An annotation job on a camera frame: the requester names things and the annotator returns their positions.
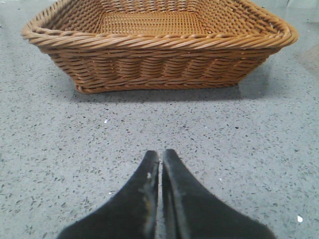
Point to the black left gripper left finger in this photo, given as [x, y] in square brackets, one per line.
[130, 214]

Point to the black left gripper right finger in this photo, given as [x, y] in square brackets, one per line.
[192, 212]

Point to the brown wicker basket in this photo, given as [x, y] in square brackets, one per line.
[117, 45]

